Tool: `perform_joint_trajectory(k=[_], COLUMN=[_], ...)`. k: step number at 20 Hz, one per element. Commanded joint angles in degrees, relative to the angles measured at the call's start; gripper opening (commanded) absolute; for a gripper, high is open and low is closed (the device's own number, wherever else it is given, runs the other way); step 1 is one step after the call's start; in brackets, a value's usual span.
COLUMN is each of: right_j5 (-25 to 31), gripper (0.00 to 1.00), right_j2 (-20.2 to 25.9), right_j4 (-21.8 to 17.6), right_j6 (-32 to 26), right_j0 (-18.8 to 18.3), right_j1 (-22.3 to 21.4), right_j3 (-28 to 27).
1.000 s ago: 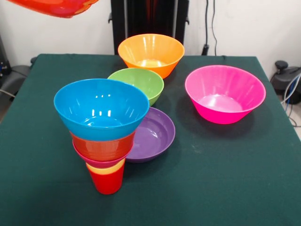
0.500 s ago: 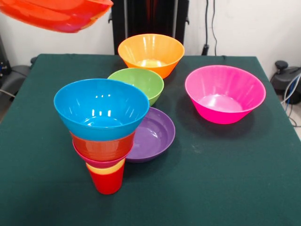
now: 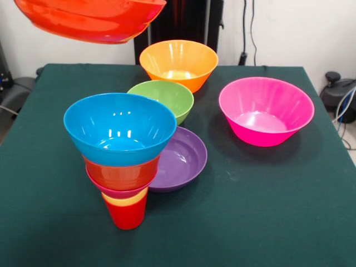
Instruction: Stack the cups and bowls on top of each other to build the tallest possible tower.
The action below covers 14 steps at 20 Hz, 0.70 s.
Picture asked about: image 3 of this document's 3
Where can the large red-orange bowl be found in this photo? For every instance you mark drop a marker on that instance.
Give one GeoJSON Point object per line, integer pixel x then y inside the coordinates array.
{"type": "Point", "coordinates": [89, 19]}

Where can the purple bowl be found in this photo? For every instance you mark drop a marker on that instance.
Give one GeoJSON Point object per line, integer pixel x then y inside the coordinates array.
{"type": "Point", "coordinates": [183, 158]}

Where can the dark green table cloth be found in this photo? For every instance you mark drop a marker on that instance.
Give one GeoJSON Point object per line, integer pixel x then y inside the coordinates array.
{"type": "Point", "coordinates": [245, 183]}

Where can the small crimson bowl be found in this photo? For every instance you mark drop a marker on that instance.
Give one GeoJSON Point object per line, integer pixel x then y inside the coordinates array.
{"type": "Point", "coordinates": [119, 193]}

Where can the large magenta bowl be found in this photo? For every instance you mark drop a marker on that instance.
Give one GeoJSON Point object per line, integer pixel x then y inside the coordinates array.
{"type": "Point", "coordinates": [267, 111]}

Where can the red cup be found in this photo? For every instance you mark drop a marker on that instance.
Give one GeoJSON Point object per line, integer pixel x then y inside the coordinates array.
{"type": "Point", "coordinates": [127, 217]}

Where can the stack of yellow cups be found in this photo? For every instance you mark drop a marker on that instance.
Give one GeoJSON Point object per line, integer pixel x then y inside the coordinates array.
{"type": "Point", "coordinates": [125, 201]}

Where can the black chair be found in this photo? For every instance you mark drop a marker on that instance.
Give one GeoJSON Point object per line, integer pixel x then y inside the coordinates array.
{"type": "Point", "coordinates": [19, 89]}

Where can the blue bowl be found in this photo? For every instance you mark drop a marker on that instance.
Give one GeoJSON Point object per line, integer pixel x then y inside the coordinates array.
{"type": "Point", "coordinates": [119, 130]}

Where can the green bowl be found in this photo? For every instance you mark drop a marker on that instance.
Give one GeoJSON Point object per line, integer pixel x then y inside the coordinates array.
{"type": "Point", "coordinates": [169, 94]}

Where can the small orange bowl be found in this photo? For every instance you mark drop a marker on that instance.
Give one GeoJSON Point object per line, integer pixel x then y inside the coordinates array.
{"type": "Point", "coordinates": [122, 175]}

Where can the large light orange bowl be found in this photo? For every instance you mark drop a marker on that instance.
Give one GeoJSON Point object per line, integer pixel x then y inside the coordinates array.
{"type": "Point", "coordinates": [178, 61]}

